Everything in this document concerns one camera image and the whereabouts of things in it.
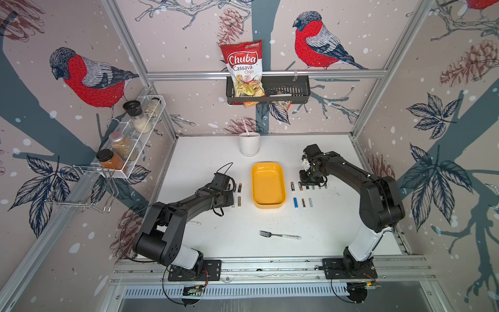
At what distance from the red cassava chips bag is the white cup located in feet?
0.62

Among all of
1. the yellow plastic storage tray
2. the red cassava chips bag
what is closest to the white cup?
the yellow plastic storage tray

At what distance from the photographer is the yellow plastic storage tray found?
902 millimetres

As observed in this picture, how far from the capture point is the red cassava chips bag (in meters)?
0.83

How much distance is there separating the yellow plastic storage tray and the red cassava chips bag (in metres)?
0.35

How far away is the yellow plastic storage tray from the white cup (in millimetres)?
73

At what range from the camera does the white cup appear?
3.37 ft

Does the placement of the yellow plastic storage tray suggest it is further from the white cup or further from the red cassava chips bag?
the red cassava chips bag
